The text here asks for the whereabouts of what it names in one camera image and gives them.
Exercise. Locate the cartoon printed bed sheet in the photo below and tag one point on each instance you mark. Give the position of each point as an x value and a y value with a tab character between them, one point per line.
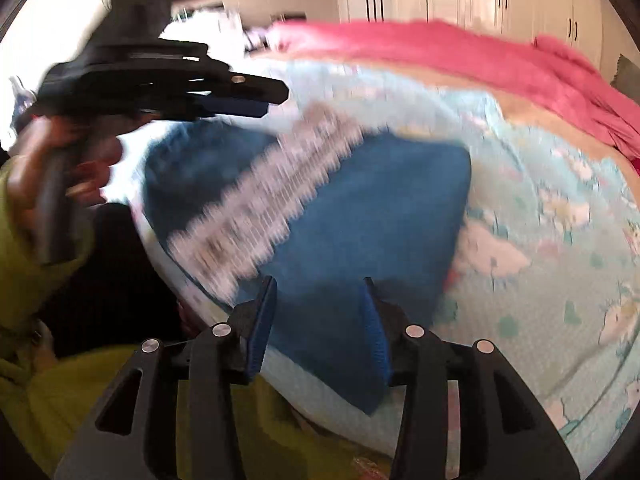
525	335

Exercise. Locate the pink blanket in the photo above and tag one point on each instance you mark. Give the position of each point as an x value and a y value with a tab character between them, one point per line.
450	55

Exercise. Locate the person's left hand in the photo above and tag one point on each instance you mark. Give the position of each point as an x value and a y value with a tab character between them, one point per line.
97	152

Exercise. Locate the person's left forearm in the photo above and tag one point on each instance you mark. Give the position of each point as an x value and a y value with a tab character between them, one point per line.
20	260

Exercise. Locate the blue denim pants lace trim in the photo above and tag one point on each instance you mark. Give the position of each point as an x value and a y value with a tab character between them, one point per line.
375	210

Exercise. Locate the person's yellow-green top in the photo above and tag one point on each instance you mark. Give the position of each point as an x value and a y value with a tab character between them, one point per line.
60	400

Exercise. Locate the grey padded headboard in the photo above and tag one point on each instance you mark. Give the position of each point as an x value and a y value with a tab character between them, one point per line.
627	77

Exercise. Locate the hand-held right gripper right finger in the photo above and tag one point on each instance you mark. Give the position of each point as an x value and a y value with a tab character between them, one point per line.
375	335

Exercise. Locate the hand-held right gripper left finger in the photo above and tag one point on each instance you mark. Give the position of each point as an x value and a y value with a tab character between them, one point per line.
260	322

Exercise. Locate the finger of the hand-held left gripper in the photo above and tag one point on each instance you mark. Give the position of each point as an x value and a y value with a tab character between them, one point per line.
235	107
255	89

